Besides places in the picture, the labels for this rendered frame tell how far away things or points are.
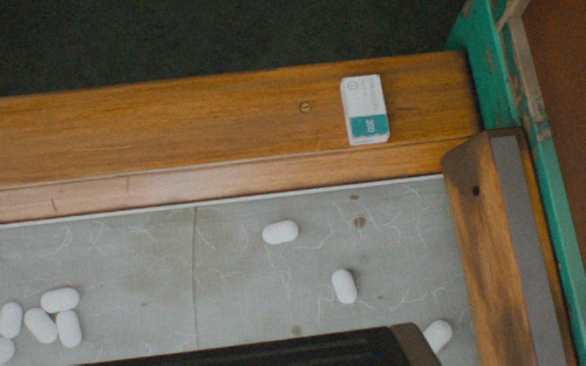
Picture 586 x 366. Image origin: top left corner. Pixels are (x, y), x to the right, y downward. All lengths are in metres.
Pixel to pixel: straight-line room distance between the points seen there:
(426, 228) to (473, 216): 0.09
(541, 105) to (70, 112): 0.42
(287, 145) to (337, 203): 0.07
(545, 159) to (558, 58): 0.08
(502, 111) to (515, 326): 0.20
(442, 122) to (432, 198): 0.07
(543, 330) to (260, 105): 0.32
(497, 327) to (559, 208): 0.11
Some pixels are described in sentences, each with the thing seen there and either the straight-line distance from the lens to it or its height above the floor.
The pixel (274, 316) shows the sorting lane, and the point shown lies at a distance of 0.74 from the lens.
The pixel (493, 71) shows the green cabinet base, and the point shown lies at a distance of 0.76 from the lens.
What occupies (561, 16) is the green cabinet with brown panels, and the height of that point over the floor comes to 0.94.
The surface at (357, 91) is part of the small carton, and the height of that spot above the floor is 0.79.
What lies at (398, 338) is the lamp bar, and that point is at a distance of 0.41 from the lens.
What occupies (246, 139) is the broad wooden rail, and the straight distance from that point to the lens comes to 0.76.
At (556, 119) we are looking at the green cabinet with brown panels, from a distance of 0.67.
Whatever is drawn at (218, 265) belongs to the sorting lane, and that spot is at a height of 0.74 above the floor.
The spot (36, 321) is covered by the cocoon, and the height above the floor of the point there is 0.76.
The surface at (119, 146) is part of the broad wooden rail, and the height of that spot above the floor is 0.76.
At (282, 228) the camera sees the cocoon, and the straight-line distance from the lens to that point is 0.74.
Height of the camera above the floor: 1.47
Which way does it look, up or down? 71 degrees down
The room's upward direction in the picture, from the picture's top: 8 degrees clockwise
